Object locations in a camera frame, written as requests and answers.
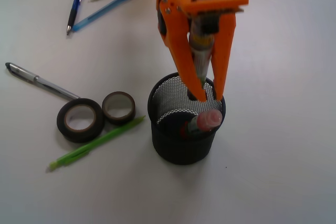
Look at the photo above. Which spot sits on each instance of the small black tape roll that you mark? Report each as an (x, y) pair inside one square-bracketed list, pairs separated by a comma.
[(118, 108)]

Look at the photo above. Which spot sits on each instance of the red capped marker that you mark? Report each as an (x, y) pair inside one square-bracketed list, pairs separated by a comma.
[(202, 123)]

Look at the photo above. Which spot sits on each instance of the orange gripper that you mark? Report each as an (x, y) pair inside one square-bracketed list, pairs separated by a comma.
[(176, 40)]

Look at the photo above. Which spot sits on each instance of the dark blue ballpoint pen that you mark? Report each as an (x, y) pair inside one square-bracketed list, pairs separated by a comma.
[(72, 16)]

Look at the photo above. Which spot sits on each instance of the green mechanical pencil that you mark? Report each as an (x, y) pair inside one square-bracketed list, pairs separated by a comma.
[(85, 149)]

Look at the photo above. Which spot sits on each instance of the black capped marker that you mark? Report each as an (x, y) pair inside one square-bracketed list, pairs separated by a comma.
[(201, 44)]

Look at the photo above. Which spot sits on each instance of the silver pen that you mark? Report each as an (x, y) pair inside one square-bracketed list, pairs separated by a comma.
[(38, 81)]

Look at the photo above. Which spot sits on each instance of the black mesh pen holder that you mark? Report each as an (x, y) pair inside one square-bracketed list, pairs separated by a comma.
[(169, 109)]

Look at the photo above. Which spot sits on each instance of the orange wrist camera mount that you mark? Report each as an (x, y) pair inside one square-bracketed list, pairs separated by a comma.
[(206, 13)]

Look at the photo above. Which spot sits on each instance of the large black tape roll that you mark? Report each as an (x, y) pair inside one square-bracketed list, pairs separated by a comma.
[(80, 120)]

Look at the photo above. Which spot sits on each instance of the light blue pen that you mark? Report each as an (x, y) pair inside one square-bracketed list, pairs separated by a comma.
[(88, 20)]

